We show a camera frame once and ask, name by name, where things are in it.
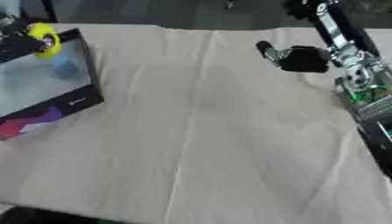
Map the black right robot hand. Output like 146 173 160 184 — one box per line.
255 0 383 74

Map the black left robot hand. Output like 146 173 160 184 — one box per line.
0 30 54 63

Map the yellow ring toy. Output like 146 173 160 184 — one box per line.
25 22 63 60

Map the black box with white inside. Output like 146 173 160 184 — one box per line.
0 27 106 142

